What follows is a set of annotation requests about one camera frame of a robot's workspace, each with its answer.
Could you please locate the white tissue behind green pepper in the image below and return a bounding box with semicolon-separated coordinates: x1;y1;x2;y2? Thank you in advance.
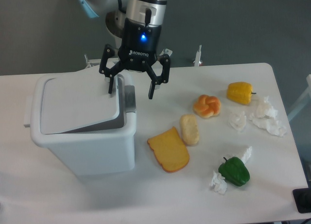
225;146;253;164

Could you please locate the large crumpled white tissue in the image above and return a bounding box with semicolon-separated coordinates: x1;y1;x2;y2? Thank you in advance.
249;96;287;137

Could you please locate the orange knotted bread roll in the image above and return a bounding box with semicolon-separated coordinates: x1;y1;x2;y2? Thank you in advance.
192;95;221;119

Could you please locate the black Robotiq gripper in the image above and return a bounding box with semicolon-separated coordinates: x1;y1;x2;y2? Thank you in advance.
99;18;171;99

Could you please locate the small crumpled white tissue front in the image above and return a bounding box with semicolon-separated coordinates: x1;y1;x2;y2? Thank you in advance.
209;171;227;195

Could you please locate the white chair frame right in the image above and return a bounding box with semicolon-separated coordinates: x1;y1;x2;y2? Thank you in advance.
287;74;311;121

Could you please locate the crumpled white tissue centre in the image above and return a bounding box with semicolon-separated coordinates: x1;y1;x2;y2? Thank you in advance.
228;111;247;132

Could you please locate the black device at table edge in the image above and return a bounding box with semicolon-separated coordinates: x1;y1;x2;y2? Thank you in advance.
293;188;311;213

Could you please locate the yellow bell pepper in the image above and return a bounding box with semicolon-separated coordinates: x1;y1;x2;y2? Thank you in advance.
226;82;256;104

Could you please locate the white trash can lid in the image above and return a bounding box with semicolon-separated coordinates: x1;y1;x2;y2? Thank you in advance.
41;73;124;135

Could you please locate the orange toast slice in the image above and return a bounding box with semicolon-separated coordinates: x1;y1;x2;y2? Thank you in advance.
147;127;190;172

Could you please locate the green bell pepper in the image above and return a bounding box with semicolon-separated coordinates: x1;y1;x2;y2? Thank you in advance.
218;156;250;187

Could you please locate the white trash can body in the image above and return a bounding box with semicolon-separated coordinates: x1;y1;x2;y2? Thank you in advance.
28;67;137;176

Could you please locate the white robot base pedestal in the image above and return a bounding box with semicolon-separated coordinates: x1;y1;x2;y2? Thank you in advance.
84;45;203;69

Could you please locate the pale oblong bread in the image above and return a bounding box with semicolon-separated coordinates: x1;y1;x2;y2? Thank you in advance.
179;114;200;145

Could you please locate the grey trash can latch button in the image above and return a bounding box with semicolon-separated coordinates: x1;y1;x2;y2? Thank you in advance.
124;85;136;112

